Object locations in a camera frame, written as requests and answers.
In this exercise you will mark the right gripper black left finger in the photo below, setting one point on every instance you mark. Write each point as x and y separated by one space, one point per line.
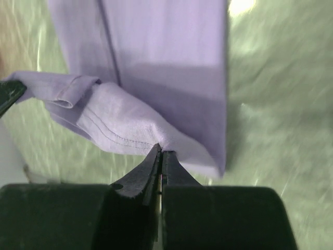
122 215

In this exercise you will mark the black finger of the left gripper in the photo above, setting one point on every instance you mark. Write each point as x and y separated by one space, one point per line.
10 92

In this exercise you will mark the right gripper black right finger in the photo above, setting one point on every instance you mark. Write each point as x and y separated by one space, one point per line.
195 216

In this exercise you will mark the lavender t shirt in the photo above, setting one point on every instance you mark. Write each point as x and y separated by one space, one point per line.
141 73

